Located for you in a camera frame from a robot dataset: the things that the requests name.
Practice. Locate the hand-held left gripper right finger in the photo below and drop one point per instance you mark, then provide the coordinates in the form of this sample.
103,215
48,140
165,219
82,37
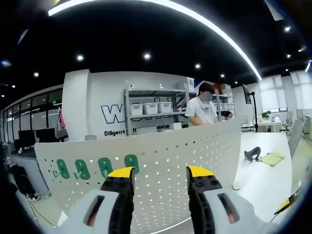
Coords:
243,214

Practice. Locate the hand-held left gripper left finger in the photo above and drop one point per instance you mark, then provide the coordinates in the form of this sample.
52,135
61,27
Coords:
80,214

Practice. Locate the green hook assembly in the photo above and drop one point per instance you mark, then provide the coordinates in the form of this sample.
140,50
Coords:
103,168
63,169
83,170
128,164

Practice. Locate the white perforated mounting plate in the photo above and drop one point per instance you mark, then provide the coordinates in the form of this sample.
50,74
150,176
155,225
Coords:
182,151

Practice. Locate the white power strip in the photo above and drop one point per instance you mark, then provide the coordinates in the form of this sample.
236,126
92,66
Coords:
36,198

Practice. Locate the pale yellow cloth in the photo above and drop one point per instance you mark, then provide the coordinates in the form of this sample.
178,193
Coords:
273,158

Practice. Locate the dark grey curved stand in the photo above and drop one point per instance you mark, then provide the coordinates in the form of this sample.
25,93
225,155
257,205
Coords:
252,152

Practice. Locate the black computer tower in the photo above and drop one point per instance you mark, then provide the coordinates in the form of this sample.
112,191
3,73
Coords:
22,178

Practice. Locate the grey office chair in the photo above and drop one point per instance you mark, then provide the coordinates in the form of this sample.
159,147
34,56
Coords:
296,134

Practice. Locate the green potted plant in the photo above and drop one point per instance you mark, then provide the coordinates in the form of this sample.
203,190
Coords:
266,114

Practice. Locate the pink hanging cloth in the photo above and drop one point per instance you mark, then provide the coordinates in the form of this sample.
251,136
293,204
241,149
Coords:
61,119

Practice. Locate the black monitor on stand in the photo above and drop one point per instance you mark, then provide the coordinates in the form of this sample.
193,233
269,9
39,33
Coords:
247,95

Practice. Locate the white storage bin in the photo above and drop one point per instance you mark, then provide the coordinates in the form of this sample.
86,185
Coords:
136,109
150,108
165,108

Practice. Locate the stack of white crates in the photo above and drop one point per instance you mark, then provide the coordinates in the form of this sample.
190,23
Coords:
185,84

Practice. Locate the grey metal shelf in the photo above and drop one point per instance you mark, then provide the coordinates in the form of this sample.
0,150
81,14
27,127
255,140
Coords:
156,92

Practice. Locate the round ceiling downlight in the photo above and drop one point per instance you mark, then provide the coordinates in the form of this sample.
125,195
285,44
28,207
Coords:
197,66
36,74
80,57
146,56

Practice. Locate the linear ceiling light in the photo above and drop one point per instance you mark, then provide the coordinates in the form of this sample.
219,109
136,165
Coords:
56,10

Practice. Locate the small white camera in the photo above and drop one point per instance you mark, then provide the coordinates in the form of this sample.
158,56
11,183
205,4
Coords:
132,85
161,85

